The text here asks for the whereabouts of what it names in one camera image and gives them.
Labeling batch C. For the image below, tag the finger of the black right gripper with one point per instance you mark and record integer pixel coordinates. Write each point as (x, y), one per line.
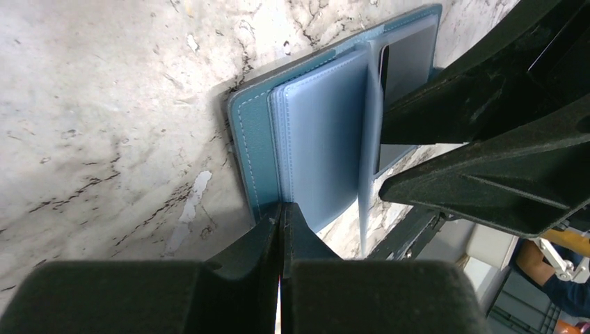
(524, 181)
(534, 62)

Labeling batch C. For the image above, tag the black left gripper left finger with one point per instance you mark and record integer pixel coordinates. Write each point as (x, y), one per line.
(235, 291)

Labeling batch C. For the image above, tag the person in blue sleeve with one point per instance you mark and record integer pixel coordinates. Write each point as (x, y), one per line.
(529, 262)

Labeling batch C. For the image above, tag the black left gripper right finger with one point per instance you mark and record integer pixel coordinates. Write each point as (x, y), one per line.
(322, 293)

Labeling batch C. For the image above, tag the teal leather card holder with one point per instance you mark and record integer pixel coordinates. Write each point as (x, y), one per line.
(300, 131)

